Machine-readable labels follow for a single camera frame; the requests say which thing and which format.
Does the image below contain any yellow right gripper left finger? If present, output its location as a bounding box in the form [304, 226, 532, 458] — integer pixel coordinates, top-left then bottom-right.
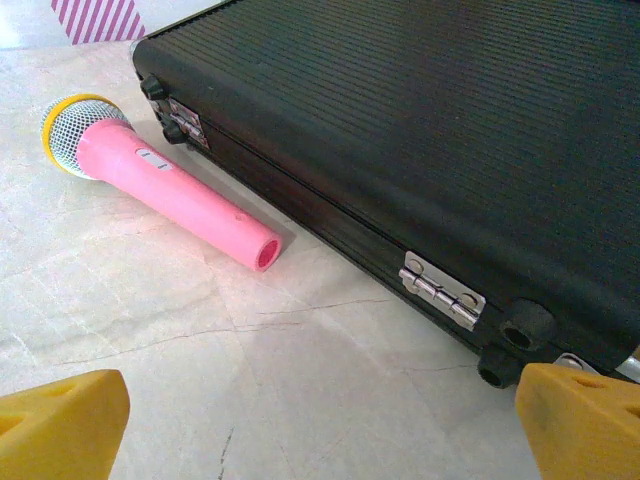
[0, 368, 132, 480]

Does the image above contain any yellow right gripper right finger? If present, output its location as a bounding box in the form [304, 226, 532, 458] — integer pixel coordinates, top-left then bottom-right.
[514, 362, 640, 480]

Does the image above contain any pink marker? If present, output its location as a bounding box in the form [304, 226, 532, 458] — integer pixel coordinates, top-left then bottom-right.
[40, 93, 282, 274]

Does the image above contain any black ribbed case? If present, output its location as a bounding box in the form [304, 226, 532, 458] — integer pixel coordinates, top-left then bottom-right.
[128, 0, 640, 390]

